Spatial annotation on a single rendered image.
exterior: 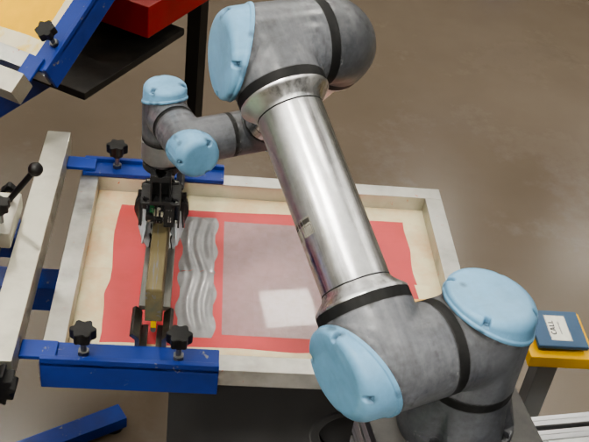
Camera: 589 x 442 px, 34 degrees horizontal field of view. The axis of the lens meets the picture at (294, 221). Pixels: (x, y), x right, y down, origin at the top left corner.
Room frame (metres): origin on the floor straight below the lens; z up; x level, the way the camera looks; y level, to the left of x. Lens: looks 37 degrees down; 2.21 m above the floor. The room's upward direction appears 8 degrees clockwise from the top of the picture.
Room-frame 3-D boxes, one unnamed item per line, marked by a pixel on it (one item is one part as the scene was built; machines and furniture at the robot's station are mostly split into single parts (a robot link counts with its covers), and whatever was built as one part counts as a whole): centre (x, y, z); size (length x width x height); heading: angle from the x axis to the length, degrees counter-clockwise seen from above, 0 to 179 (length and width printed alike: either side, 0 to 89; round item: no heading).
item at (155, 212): (1.40, 0.25, 1.18); 0.09 x 0.08 x 0.12; 7
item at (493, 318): (0.86, -0.24, 1.42); 0.13 x 0.12 x 0.14; 122
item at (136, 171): (1.70, 0.31, 0.98); 0.30 x 0.05 x 0.07; 97
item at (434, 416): (0.87, -0.24, 1.31); 0.15 x 0.15 x 0.10
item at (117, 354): (1.15, 0.24, 0.98); 0.30 x 0.05 x 0.07; 97
